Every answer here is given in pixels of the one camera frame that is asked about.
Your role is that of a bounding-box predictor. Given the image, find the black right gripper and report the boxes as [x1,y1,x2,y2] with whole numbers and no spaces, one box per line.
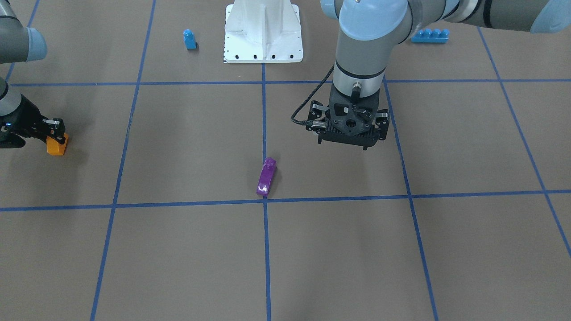
[0,95,67,148]

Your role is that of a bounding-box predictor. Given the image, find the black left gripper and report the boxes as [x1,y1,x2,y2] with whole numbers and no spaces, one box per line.
[306,84,391,141]

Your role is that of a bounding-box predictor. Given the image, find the orange trapezoid block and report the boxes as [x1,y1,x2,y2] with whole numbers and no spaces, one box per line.
[46,133,69,156]

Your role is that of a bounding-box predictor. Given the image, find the purple trapezoid block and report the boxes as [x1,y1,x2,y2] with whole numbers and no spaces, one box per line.
[256,157,277,198]

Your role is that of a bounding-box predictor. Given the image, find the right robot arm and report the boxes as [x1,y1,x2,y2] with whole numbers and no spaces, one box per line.
[1,0,303,155]

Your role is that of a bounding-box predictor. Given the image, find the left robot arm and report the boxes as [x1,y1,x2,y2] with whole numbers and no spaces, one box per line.
[306,0,570,148]

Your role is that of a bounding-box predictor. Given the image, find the long blue studded brick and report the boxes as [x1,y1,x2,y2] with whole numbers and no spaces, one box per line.
[410,28,450,43]

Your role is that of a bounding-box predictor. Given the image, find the small blue block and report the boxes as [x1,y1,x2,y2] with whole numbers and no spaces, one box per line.
[183,29,198,49]

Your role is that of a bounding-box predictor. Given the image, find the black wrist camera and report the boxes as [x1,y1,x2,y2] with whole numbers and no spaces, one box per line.
[317,103,381,150]

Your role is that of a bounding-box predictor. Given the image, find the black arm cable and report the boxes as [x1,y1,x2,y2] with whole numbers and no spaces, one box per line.
[290,66,335,125]

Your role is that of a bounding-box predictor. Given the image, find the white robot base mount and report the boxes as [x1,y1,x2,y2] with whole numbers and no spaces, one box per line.
[223,0,304,64]

